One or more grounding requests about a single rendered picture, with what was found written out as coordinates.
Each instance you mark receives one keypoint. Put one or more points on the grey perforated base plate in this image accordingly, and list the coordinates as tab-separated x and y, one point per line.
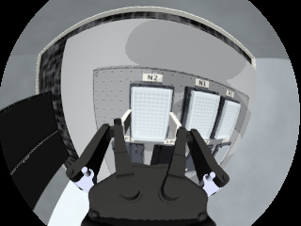
111	100

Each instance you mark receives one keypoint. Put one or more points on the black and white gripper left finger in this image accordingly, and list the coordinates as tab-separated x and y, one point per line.
84	170

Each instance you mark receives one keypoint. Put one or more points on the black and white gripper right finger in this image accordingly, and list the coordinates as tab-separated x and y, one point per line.
210	175

